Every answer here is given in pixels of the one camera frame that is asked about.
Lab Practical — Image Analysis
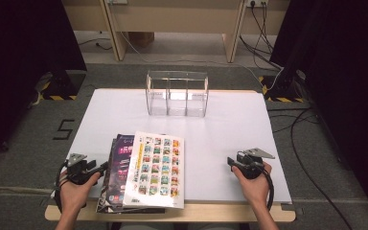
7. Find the beige wooden desk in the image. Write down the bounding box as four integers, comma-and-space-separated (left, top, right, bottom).
60, 0, 291, 63

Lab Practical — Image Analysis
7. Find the purple magazine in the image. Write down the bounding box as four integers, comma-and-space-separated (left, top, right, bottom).
103, 133, 136, 207

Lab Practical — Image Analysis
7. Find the person's right hand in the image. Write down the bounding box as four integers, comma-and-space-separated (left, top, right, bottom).
231, 161, 273, 209

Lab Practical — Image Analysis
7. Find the black power cable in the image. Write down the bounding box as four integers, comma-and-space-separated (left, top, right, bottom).
250, 2, 275, 55
239, 34, 284, 72

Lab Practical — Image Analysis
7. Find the white magazine with picture grid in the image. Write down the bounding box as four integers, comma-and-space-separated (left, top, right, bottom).
122, 130, 186, 210

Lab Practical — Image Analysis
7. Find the black curtain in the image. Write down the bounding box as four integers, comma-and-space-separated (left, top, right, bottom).
0, 0, 88, 169
268, 0, 368, 224

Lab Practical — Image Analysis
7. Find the black stand base striped tape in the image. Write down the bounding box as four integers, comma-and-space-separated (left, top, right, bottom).
258, 68, 307, 104
38, 70, 87, 102

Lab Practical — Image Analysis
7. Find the white wall socket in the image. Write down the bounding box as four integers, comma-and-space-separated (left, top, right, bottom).
245, 0, 269, 8

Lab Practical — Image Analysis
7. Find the black and red magazine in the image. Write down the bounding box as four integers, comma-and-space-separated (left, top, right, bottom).
96, 137, 167, 215

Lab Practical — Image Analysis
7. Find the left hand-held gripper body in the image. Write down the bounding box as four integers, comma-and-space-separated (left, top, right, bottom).
65, 152, 91, 186

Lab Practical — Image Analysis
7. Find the white floor cable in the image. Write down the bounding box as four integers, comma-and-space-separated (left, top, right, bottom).
116, 30, 284, 94

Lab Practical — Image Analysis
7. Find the long black floor cable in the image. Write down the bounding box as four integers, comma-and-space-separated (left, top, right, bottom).
288, 107, 356, 230

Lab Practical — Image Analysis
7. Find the clear acrylic magazine holder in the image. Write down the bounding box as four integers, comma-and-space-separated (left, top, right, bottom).
145, 70, 210, 118

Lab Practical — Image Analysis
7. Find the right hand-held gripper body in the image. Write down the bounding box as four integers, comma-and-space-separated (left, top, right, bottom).
235, 147, 276, 180

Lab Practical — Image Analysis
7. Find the person's left hand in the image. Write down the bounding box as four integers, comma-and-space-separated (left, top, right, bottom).
58, 172, 102, 214

